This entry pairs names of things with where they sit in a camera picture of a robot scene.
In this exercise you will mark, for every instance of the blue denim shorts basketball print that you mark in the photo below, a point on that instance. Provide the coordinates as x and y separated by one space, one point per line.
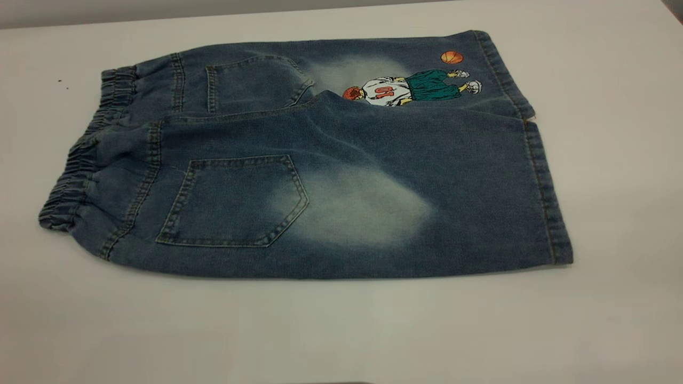
373 160

